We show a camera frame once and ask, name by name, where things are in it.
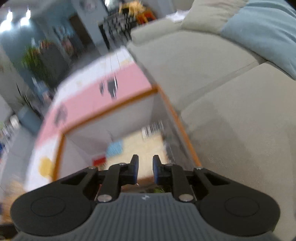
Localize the clear bag of bread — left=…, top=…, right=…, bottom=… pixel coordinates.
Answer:
left=104, top=120, right=170, bottom=185

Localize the pink checkered tablecloth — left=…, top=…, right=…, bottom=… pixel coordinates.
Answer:
left=24, top=47, right=152, bottom=191

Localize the beige fabric sofa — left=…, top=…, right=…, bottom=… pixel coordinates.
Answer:
left=125, top=0, right=296, bottom=241

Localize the blue grey plant pot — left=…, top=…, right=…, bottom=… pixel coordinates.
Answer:
left=16, top=105, right=42, bottom=136

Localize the dark grey cabinet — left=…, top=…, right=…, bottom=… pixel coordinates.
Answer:
left=40, top=45, right=69, bottom=88

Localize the green potted plant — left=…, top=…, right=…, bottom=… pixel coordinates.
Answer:
left=22, top=46, right=50, bottom=81

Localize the black dining table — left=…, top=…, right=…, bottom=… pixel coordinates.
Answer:
left=98, top=9, right=138, bottom=51

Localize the orange stool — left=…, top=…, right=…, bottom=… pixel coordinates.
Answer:
left=136, top=9, right=157, bottom=25

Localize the beige sofa cushion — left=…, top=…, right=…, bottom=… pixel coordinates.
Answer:
left=181, top=0, right=247, bottom=35

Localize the light blue cushion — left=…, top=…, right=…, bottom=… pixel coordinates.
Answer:
left=221, top=1, right=295, bottom=79

